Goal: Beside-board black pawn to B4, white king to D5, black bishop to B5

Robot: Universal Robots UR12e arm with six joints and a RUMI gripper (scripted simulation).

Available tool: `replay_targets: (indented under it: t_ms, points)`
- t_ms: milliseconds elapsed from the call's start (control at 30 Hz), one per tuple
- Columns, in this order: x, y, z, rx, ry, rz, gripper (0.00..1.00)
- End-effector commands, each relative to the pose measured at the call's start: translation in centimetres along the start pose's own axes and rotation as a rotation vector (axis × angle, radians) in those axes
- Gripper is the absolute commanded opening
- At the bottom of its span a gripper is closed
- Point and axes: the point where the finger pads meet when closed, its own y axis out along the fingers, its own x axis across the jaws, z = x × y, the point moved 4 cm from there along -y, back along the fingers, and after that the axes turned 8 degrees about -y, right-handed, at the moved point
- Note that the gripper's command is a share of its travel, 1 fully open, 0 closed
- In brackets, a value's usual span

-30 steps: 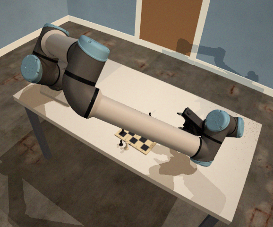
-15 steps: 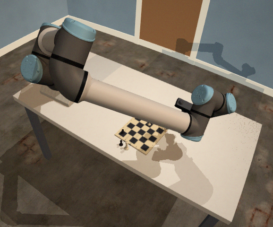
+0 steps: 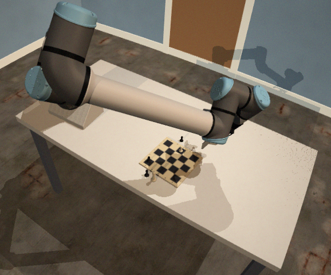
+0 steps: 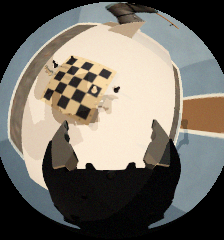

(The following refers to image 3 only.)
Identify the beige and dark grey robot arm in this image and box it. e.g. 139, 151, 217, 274
25, 1, 270, 144

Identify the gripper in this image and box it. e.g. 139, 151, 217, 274
201, 123, 243, 149

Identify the black and cream chessboard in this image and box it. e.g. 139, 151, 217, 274
139, 137, 203, 188

